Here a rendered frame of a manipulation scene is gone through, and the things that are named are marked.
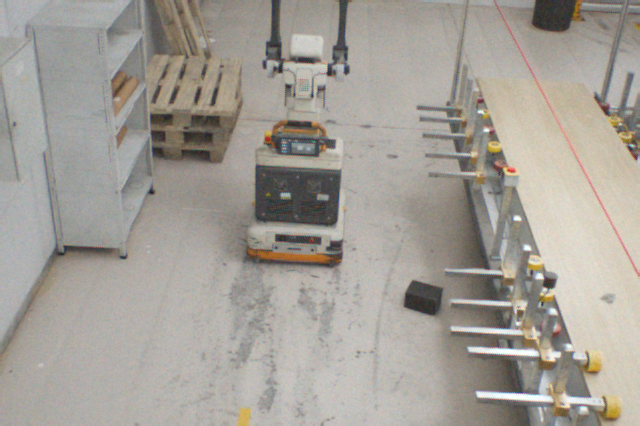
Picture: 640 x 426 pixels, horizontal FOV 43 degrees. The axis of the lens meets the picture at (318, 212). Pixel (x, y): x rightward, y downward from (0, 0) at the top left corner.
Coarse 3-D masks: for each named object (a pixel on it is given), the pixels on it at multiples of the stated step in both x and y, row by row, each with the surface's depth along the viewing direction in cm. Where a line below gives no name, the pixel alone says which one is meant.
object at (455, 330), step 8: (456, 328) 343; (464, 328) 343; (472, 328) 344; (480, 328) 344; (488, 328) 344; (464, 336) 343; (472, 336) 343; (480, 336) 343; (488, 336) 343; (496, 336) 342; (504, 336) 342; (512, 336) 342; (520, 336) 342
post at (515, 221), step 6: (516, 216) 376; (516, 222) 376; (510, 228) 379; (516, 228) 377; (510, 234) 380; (516, 234) 379; (510, 240) 381; (516, 240) 381; (510, 246) 382; (510, 252) 384; (504, 258) 388; (510, 258) 386; (504, 264) 389; (510, 264) 388
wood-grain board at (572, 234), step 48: (528, 96) 561; (576, 96) 565; (528, 144) 494; (576, 144) 497; (528, 192) 441; (576, 192) 444; (624, 192) 446; (576, 240) 401; (624, 240) 403; (576, 288) 365; (624, 288) 367; (576, 336) 336; (624, 336) 337; (624, 384) 312
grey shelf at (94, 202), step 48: (96, 0) 491; (48, 48) 454; (96, 48) 453; (144, 48) 543; (48, 96) 469; (96, 96) 468; (144, 96) 563; (48, 144) 485; (96, 144) 484; (144, 144) 561; (96, 192) 501; (144, 192) 575; (96, 240) 520
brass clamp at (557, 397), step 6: (552, 384) 300; (546, 390) 301; (552, 390) 297; (552, 396) 295; (558, 396) 294; (564, 396) 295; (558, 402) 292; (552, 408) 294; (558, 408) 290; (564, 408) 290; (558, 414) 292; (564, 414) 292
